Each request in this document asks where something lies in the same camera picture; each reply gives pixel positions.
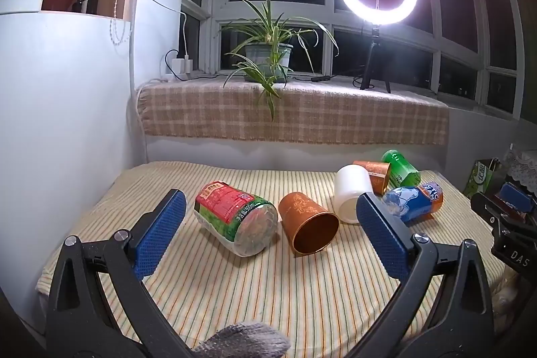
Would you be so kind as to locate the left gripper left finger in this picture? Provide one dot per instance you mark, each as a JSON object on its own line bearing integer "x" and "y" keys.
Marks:
{"x": 98, "y": 305}

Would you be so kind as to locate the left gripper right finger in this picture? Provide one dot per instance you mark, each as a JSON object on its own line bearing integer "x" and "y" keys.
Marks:
{"x": 460, "y": 322}

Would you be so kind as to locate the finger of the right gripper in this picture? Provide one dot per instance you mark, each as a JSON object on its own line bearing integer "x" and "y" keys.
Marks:
{"x": 519, "y": 204}

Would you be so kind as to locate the white plastic cup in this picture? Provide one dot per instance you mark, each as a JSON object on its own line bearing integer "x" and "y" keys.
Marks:
{"x": 351, "y": 181}

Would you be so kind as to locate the blue orange soda bottle cup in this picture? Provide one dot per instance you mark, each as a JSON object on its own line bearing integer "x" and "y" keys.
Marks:
{"x": 412, "y": 202}

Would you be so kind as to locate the far orange paper cup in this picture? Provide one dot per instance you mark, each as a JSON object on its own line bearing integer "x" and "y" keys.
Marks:
{"x": 379, "y": 173}

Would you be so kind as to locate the orange paper cup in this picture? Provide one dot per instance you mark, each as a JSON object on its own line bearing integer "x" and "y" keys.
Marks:
{"x": 379, "y": 173}
{"x": 308, "y": 226}

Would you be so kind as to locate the near orange paper cup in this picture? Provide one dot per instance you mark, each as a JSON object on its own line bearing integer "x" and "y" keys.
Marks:
{"x": 308, "y": 226}

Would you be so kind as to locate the red green label bottle cup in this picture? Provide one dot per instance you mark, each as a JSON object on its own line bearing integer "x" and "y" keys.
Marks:
{"x": 244, "y": 223}

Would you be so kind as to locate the grey gloved hand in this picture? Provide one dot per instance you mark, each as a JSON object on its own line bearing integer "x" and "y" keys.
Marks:
{"x": 244, "y": 339}

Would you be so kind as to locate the white lace cloth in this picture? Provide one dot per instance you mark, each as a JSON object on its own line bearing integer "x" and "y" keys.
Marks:
{"x": 522, "y": 168}

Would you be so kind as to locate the green paper bag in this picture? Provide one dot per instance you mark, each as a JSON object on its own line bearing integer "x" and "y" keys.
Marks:
{"x": 485, "y": 175}

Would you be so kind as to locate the plaid windowsill cloth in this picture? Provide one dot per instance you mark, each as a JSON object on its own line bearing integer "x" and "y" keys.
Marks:
{"x": 301, "y": 113}

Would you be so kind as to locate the white power strip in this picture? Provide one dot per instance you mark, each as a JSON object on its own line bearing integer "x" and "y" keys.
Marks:
{"x": 180, "y": 69}

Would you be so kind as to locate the potted spider plant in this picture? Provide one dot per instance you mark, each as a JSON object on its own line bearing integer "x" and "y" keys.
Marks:
{"x": 263, "y": 57}

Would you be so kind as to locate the black small bottle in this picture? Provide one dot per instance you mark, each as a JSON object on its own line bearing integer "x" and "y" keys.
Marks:
{"x": 85, "y": 6}

